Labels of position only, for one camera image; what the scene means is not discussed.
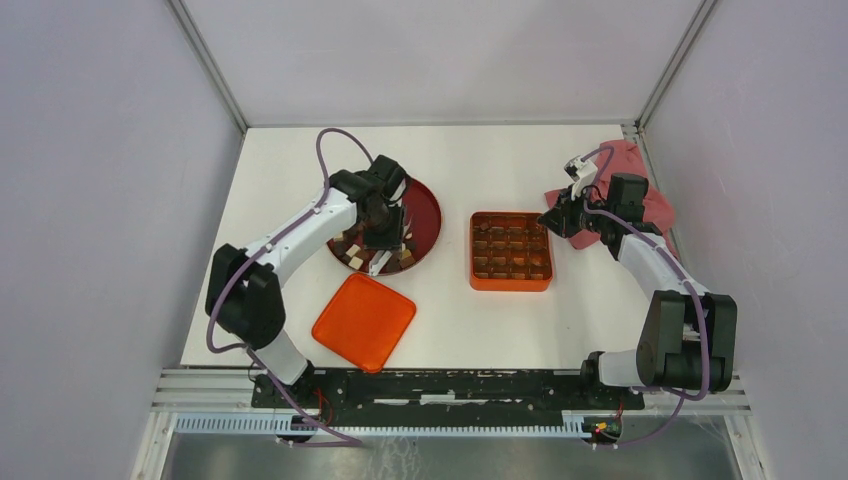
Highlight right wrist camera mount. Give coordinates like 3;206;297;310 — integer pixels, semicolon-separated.
564;157;598;201

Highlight orange box lid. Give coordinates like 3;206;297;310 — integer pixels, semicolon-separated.
311;273;417;374

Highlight orange compartment chocolate box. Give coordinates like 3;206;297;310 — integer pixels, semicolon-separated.
469;211;554;293

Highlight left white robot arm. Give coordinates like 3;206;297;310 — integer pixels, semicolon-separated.
205;155;411;408

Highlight round dark red plate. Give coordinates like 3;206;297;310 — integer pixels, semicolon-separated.
327;179;443;276

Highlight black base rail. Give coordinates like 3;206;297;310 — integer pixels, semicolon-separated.
287;368;645;428

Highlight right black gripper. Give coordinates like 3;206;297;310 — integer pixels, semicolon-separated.
536;183;614;239

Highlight pink cloth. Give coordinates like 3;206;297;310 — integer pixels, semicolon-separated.
545;140;675;255

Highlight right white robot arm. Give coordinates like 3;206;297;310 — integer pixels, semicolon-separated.
537;173;738;408

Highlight metal serving tongs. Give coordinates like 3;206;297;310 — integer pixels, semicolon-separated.
367;211;411;277

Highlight white square chocolate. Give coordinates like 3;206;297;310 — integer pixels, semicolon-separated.
348;257;364;271

